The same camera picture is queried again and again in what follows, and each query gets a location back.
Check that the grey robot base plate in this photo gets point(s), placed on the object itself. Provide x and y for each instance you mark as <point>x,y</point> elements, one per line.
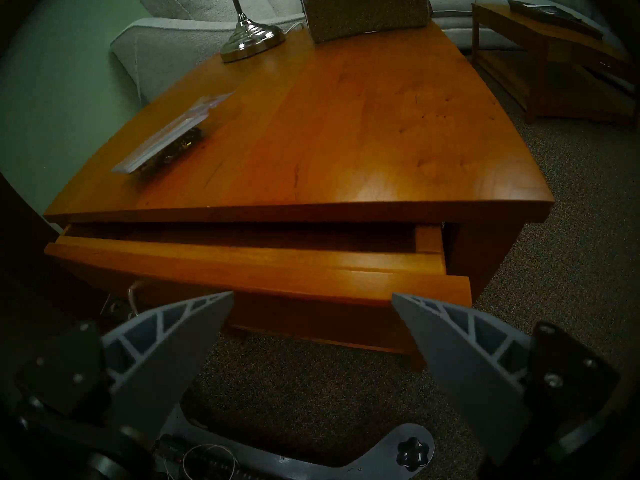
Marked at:
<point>360,461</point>

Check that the clear blister pack white card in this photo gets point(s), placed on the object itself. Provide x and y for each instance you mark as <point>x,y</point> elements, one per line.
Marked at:
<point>170,134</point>

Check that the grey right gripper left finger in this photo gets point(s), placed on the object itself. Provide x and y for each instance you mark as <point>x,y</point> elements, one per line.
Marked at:
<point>165,354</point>

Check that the white shade chrome table lamp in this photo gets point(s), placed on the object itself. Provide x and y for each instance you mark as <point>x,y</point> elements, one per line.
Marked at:
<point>250,39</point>

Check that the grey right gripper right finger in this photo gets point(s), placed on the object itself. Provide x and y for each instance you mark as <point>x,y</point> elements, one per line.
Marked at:
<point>470,374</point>

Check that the wooden coffee table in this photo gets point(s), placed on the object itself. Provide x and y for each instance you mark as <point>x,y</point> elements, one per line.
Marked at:
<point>520,24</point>

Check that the succulent plants in box planter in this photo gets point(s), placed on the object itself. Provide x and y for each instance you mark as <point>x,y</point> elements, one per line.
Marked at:
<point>365,14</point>

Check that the cream sectional sofa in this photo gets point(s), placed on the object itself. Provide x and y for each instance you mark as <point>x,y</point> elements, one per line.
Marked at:
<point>165,44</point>

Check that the orange wooden end table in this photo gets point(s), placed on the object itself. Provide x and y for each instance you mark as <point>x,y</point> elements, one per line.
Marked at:
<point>350,134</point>

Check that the dark wooden serving tray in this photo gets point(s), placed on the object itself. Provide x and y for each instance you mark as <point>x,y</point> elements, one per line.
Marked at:
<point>550,16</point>

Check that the black star knob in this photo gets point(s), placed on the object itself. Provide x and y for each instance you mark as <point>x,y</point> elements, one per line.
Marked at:
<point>412,453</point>

